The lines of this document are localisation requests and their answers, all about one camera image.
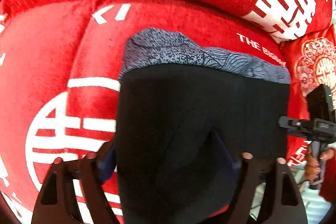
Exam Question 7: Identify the black pants with grey waistband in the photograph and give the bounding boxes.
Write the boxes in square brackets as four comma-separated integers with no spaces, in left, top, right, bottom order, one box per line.
[114,28,290,223]

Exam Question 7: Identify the person's right hand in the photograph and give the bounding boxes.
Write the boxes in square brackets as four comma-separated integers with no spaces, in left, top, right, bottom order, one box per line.
[304,144,335,180]

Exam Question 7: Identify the red embroidered pillow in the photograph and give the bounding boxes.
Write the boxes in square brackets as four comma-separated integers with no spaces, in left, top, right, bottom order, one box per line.
[280,24,335,105]

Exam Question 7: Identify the red blanket with white characters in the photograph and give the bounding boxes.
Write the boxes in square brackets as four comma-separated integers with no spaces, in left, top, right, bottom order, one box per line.
[1,0,335,223]

